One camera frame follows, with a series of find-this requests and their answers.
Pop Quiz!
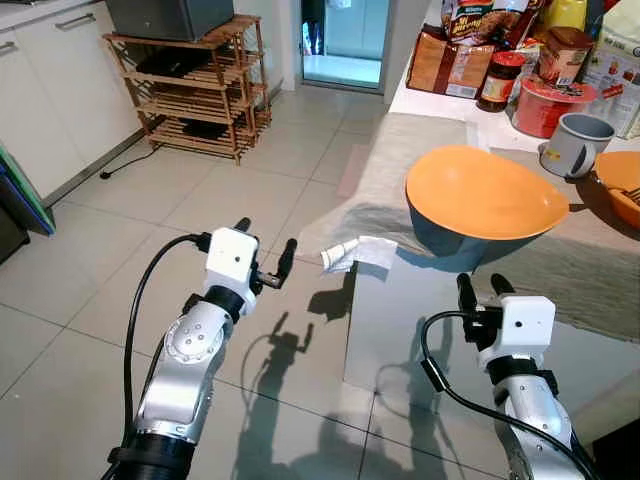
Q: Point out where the orange dish with dark underside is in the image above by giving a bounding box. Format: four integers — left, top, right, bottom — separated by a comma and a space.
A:
405, 145, 571, 272

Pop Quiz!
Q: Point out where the white crumpled tissue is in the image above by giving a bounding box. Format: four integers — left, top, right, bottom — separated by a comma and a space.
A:
319, 236, 400, 277

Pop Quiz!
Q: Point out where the wooden shelf rack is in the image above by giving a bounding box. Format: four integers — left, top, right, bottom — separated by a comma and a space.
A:
102, 14, 274, 165

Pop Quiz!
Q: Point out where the grey tablecloth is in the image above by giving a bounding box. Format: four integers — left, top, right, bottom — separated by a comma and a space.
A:
299, 111, 640, 343

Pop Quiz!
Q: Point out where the grey mug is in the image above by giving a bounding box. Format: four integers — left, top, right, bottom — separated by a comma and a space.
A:
539, 112, 617, 180

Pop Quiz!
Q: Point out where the orange bowl holding fork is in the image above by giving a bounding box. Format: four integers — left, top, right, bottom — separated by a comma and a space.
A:
594, 150, 640, 232

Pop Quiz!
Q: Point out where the red instant noodle bowl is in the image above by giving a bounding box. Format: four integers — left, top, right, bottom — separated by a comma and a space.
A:
511, 77, 599, 140

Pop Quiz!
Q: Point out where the red sauce jar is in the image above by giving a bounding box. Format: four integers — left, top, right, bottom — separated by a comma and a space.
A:
476, 51, 527, 114

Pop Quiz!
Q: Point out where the glass door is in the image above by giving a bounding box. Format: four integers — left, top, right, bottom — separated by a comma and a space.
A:
299, 0, 392, 94

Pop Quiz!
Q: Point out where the dark board with green edge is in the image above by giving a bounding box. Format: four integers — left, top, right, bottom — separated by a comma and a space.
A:
0, 143, 57, 238

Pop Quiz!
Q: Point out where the black box appliance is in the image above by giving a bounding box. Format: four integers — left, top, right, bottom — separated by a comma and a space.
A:
104, 0, 237, 42

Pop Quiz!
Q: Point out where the brown food packet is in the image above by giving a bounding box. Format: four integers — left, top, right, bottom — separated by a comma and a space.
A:
406, 24, 492, 99

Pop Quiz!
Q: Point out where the white kitchen cabinet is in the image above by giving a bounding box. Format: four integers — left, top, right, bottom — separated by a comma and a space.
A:
0, 0, 143, 206

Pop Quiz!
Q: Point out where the brown round canister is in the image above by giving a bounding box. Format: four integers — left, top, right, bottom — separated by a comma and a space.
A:
536, 26, 595, 87

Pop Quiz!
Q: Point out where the printed snack bag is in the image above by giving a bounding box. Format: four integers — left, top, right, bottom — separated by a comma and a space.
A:
439, 0, 533, 47

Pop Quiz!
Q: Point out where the yellow bottle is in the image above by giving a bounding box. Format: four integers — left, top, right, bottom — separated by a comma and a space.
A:
540, 0, 591, 32

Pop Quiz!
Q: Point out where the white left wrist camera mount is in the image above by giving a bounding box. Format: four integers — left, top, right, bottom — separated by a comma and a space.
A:
205, 227, 262, 293

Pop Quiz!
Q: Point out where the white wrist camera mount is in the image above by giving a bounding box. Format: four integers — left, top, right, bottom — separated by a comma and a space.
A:
497, 295, 556, 362
205, 227, 262, 293

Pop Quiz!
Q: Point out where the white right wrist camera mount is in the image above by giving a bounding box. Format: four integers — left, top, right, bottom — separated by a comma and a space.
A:
497, 295, 556, 362

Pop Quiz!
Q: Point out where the black floor power cable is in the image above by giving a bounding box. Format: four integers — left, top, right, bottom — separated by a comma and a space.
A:
99, 138, 163, 182

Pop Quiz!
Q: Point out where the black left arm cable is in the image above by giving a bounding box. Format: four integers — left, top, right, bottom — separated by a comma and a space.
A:
121, 231, 212, 453

